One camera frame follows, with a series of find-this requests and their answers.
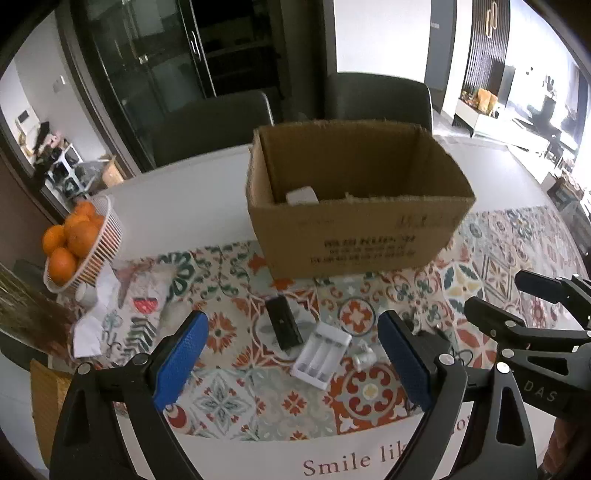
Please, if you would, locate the white shoe rack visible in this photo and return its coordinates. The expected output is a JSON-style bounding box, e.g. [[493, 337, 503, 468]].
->
[[44, 143, 84, 195]]

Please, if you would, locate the white cube charger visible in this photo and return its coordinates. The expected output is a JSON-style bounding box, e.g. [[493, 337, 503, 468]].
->
[[285, 186, 319, 206]]

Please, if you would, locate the dark interior door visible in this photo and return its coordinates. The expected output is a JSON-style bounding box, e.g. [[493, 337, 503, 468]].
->
[[425, 0, 467, 88]]

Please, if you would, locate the patterned tile-print table runner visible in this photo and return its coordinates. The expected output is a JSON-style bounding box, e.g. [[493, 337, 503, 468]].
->
[[69, 205, 591, 444]]

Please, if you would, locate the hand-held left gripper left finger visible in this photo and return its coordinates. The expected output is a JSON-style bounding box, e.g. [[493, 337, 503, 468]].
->
[[48, 310, 211, 480]]

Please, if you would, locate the floral fabric tissue cover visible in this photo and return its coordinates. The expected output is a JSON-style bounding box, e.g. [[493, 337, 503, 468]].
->
[[69, 258, 195, 358]]

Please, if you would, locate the small brown carton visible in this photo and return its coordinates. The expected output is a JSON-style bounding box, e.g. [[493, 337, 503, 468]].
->
[[99, 154, 125, 185]]

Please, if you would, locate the person's right forearm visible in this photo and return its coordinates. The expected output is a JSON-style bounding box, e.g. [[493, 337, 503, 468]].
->
[[538, 415, 583, 476]]

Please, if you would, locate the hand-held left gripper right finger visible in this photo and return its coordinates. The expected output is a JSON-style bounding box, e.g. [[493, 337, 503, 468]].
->
[[378, 310, 539, 480]]

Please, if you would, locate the black power adapter with cable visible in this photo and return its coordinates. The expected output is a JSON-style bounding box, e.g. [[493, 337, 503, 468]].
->
[[402, 318, 474, 370]]

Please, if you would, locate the brown cardboard box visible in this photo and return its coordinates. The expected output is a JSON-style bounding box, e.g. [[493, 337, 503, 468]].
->
[[245, 119, 476, 281]]

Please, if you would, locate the yellow woven box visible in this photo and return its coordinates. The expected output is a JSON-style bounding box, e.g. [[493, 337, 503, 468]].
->
[[30, 357, 75, 467]]

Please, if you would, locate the black glass sliding door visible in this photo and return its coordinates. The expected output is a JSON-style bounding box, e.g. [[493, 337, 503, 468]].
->
[[69, 0, 335, 171]]

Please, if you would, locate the yellow bag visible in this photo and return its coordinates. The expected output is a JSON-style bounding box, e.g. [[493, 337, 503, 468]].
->
[[475, 89, 498, 114]]

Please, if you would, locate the white battery charger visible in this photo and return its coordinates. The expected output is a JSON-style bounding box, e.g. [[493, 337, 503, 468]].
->
[[291, 322, 352, 381]]

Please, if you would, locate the white wire fruit basket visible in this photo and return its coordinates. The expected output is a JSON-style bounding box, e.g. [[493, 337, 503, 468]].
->
[[44, 195, 123, 294]]

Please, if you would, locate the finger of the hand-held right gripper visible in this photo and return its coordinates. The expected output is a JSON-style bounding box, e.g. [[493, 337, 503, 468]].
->
[[515, 271, 591, 324], [464, 298, 591, 352]]

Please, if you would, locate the black rectangular device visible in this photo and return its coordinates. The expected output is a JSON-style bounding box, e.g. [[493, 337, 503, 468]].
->
[[265, 296, 304, 350]]

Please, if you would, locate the dark slatted wall panel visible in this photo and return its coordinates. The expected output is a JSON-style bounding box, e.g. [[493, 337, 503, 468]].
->
[[462, 0, 511, 93]]

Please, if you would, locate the dark grey dining chair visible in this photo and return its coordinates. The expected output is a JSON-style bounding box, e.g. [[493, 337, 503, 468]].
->
[[323, 72, 433, 134], [152, 90, 275, 167]]

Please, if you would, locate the white television cabinet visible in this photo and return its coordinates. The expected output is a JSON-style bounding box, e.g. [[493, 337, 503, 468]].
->
[[455, 99, 573, 153]]

